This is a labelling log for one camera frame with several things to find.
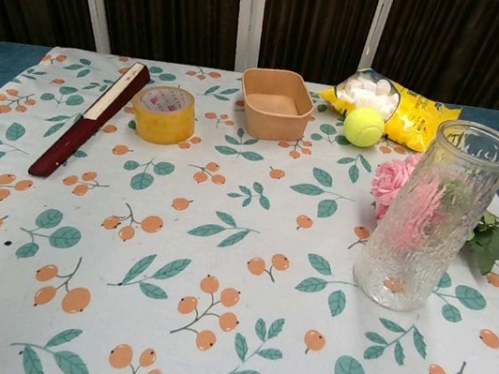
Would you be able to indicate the textured clear glass vase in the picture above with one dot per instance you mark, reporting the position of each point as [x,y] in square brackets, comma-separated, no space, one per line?
[406,273]

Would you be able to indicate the yellowish packing tape roll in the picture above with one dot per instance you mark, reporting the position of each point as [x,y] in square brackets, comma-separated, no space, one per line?
[164,128]

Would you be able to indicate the leaf and fruit print tablecloth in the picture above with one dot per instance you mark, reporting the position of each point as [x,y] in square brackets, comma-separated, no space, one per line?
[220,249]

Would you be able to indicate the dark red folded fan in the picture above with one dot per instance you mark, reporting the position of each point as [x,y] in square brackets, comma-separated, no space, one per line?
[60,152]

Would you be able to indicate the pink rose bouquet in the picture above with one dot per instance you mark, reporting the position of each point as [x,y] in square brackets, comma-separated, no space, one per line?
[389,176]

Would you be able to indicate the yellow bag of marshmallows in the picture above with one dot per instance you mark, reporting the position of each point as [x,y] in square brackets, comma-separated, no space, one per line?
[412,118]

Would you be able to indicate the yellow-green tennis ball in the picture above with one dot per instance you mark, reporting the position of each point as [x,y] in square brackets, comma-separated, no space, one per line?
[363,128]

